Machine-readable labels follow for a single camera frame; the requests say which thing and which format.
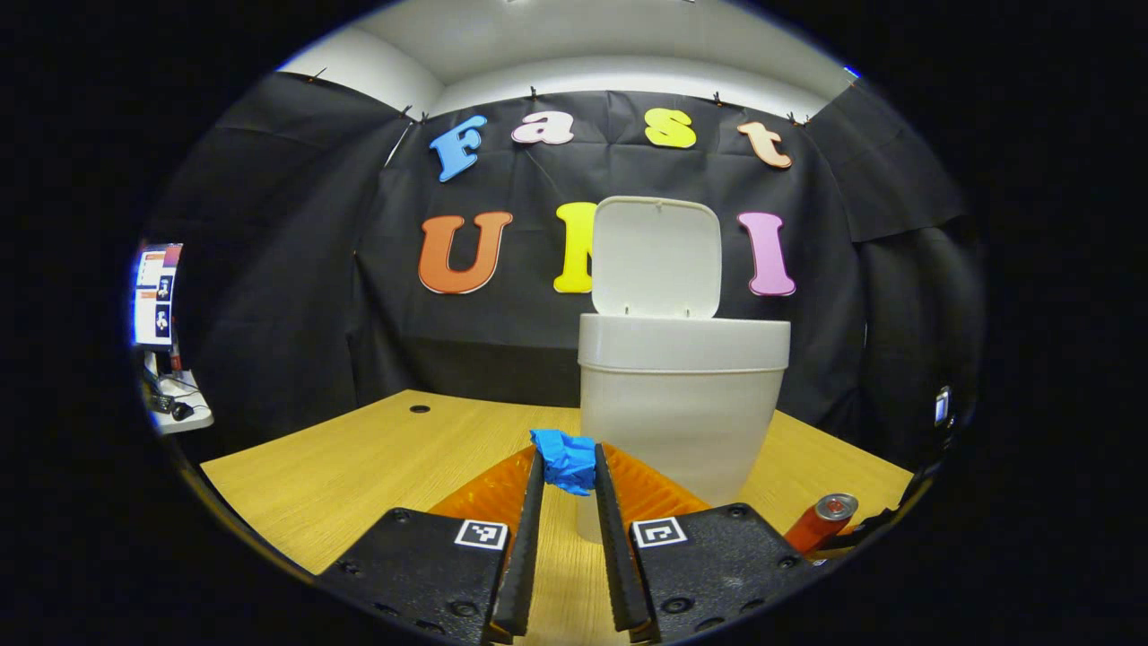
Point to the row of small cloth clips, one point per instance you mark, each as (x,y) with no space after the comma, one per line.
(534,91)

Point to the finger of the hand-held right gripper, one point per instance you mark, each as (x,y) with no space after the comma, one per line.
(883,520)

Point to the blue paper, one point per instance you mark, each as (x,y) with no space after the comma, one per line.
(565,458)

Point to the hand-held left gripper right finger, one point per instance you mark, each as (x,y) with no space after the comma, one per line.
(614,556)

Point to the white side table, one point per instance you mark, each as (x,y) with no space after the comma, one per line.
(195,417)

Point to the small lit device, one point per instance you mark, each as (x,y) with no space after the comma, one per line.
(941,405)

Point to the red pop can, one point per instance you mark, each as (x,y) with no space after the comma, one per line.
(816,525)

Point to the white desktop garbage bin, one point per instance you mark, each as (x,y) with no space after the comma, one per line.
(682,413)

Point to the computer monitor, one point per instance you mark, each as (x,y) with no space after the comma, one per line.
(154,296)

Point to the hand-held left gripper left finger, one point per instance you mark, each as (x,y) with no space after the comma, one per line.
(529,556)

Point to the black computer mouse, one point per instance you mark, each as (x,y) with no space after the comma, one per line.
(182,412)

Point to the black backdrop cloth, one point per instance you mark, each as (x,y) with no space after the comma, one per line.
(287,314)

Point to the wooden desktop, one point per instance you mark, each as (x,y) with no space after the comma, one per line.
(359,475)

